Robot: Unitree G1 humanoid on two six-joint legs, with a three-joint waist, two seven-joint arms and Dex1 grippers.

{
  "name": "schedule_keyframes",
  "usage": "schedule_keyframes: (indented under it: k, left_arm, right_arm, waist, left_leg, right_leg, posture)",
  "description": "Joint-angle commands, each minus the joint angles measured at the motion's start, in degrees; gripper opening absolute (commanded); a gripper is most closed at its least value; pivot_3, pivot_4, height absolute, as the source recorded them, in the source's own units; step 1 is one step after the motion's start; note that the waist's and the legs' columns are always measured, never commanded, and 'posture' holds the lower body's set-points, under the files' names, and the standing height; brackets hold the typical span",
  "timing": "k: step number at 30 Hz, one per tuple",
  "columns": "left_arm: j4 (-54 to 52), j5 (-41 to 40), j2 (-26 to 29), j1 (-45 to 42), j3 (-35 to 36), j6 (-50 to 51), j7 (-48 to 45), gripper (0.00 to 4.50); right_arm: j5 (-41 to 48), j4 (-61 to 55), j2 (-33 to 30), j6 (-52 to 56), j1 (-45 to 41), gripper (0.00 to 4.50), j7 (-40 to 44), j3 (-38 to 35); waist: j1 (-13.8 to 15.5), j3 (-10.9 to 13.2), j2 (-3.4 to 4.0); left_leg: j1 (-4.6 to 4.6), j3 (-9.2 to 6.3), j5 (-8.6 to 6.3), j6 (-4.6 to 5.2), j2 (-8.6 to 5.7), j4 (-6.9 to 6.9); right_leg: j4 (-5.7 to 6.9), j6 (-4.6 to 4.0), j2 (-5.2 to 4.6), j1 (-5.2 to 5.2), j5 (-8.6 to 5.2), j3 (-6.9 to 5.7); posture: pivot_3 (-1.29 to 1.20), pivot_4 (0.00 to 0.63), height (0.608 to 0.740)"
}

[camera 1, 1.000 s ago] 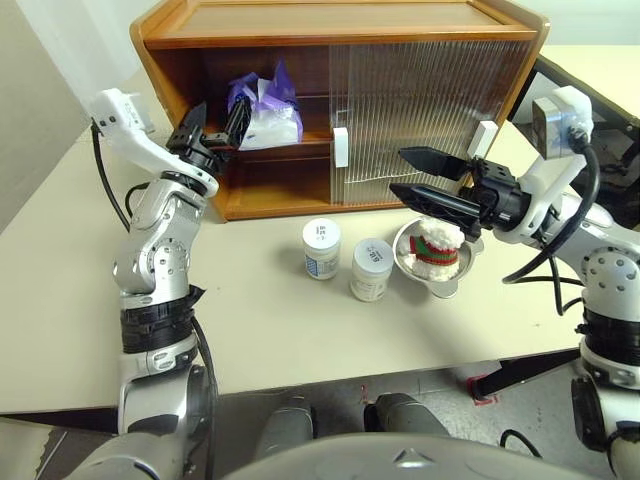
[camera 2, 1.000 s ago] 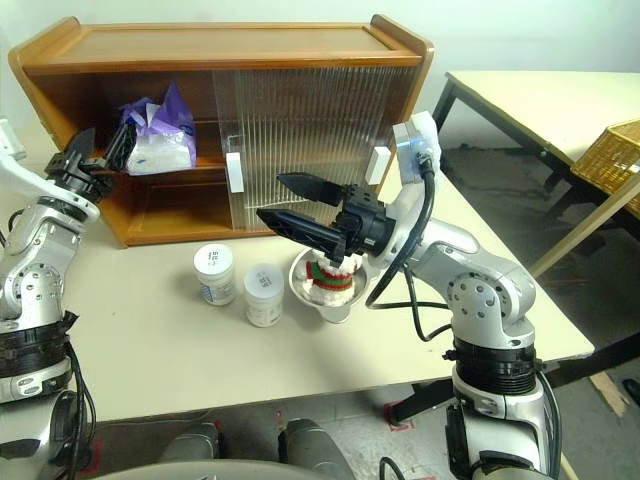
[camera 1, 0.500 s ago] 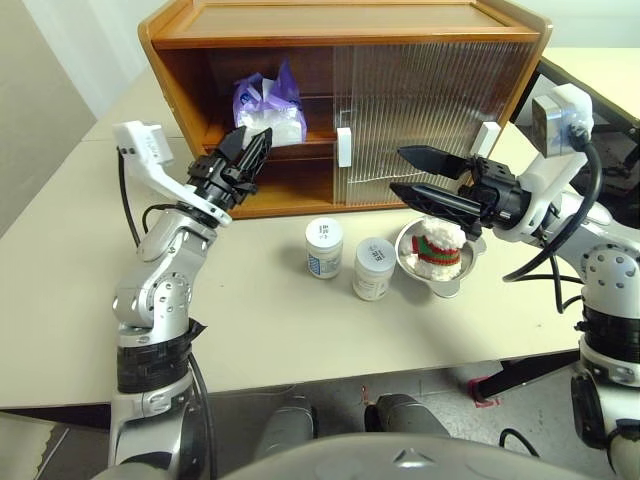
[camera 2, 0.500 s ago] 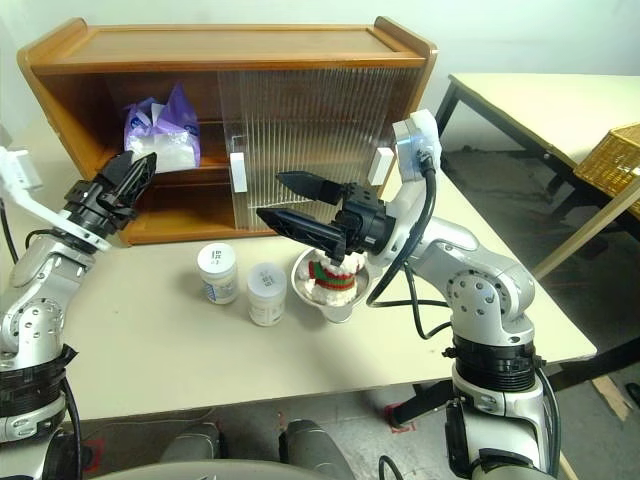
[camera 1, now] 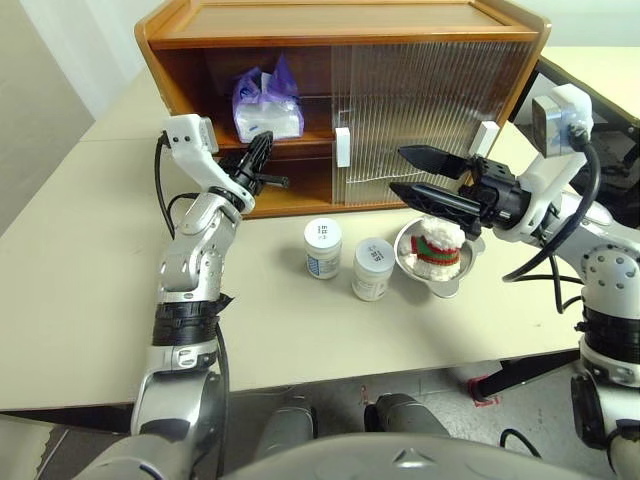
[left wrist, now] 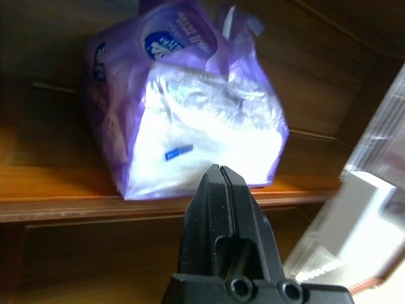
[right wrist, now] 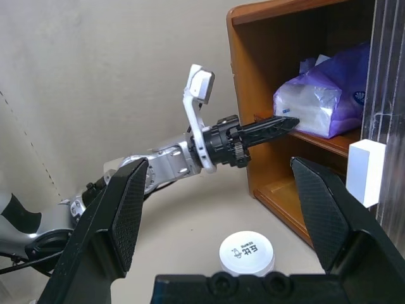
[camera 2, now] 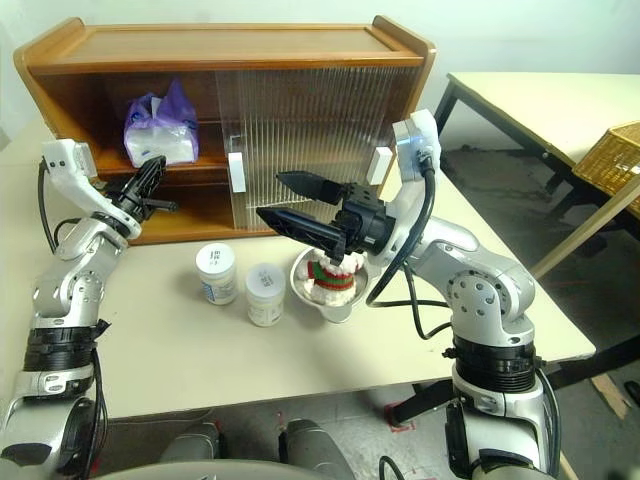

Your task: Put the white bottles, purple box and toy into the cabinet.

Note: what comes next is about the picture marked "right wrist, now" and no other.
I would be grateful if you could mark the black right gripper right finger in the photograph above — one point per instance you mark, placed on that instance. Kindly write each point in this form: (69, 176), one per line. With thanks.
(335, 215)

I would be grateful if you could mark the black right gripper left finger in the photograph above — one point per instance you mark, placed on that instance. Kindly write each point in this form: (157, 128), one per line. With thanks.
(104, 221)

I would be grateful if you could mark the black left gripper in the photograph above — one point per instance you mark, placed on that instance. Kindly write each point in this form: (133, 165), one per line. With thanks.
(226, 142)

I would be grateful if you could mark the purple plastic tissue pack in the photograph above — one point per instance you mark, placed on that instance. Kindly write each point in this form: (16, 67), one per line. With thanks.
(332, 104)

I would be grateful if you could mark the brown wooden cabinet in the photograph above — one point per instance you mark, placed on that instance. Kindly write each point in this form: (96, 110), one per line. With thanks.
(240, 95)

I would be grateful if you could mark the grey robot torso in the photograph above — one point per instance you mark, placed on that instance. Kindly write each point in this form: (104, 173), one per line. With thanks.
(9, 231)

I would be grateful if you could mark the white bottle with printed cap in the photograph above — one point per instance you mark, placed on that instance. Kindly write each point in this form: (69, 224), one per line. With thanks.
(246, 253)

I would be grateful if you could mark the clear ribbed sliding door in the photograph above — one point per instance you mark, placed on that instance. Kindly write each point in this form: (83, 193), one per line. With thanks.
(392, 95)

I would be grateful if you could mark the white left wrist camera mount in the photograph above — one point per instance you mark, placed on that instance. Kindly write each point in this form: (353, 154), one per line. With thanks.
(199, 82)

